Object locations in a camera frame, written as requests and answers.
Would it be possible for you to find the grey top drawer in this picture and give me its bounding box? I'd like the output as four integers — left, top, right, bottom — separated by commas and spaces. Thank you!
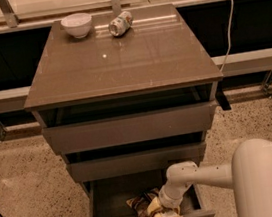
42, 102, 217, 154

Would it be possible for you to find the grey drawer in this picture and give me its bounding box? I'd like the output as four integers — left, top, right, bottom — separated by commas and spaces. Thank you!
89, 169, 215, 217
66, 142, 206, 183
42, 102, 217, 154

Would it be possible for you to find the brown chip bag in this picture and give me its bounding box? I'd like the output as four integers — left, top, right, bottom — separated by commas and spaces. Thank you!
126, 187, 182, 217

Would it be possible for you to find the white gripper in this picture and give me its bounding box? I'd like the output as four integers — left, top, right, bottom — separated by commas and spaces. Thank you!
146, 184, 188, 217

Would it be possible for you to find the grey drawer cabinet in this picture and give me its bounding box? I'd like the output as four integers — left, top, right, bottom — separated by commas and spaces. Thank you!
12, 0, 244, 217

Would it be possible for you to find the white ceramic bowl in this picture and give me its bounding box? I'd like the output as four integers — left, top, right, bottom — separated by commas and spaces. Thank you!
60, 12, 92, 39

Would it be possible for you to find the grey middle drawer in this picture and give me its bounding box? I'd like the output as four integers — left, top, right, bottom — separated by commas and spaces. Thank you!
66, 142, 206, 183

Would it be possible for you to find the grey bottom drawer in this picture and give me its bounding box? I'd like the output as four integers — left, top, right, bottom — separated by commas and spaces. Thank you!
89, 169, 215, 217

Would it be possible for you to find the white power cable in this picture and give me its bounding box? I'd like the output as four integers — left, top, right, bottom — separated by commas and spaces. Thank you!
210, 0, 245, 72

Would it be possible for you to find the green white soda can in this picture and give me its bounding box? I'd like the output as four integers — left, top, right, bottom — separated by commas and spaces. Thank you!
108, 11, 134, 37

